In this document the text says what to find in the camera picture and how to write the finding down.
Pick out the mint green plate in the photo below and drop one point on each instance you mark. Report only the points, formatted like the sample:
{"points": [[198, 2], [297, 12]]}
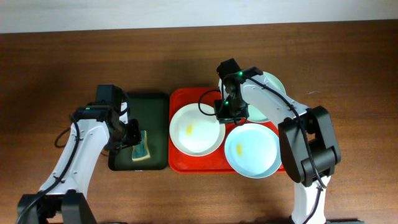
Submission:
{"points": [[273, 82]]}

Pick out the green yellow sponge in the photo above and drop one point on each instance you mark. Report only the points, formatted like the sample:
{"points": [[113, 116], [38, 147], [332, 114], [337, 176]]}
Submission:
{"points": [[141, 151]]}

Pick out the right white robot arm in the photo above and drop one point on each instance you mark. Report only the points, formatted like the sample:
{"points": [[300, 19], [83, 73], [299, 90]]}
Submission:
{"points": [[308, 146]]}

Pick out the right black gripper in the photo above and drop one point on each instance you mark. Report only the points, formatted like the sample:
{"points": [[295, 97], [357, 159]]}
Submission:
{"points": [[232, 115]]}

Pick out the light blue plate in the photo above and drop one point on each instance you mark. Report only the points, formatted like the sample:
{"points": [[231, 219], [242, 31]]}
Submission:
{"points": [[253, 151]]}

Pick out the white plate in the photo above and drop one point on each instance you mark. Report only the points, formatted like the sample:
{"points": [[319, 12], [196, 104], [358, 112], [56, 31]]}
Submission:
{"points": [[195, 131]]}

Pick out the red tray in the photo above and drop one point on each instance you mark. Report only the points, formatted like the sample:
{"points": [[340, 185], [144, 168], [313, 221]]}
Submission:
{"points": [[214, 163]]}

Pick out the dark green tray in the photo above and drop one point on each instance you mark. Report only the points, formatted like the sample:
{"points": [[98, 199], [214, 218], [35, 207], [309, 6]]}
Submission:
{"points": [[152, 112]]}

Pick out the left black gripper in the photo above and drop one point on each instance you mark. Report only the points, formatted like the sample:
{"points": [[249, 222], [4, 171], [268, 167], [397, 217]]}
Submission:
{"points": [[134, 133]]}

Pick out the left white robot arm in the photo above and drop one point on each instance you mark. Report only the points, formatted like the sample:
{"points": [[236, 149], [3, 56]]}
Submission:
{"points": [[93, 128]]}

